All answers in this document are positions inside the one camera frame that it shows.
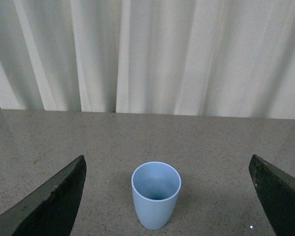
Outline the white pleated curtain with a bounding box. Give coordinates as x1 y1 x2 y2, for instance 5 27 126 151
0 0 295 119

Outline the light blue plastic cup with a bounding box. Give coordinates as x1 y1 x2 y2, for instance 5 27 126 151
131 162 182 230

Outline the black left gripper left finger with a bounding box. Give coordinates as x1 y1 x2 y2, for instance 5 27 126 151
0 155 87 236

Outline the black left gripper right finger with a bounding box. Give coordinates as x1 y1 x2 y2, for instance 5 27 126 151
249 154 295 236

